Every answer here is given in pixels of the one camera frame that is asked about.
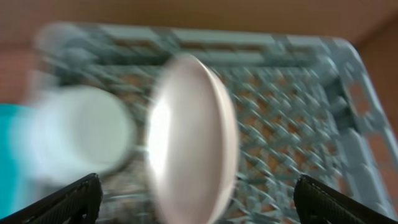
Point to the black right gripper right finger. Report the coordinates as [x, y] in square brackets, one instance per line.
[317, 203]

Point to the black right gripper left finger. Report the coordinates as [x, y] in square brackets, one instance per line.
[78, 202]

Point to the grey-green bowl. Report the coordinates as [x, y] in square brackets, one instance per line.
[63, 134]

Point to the pink round plate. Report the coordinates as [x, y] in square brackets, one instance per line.
[192, 141]

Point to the teal plastic tray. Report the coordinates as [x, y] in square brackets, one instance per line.
[17, 188]

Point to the grey dish rack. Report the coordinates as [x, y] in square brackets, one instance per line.
[304, 104]

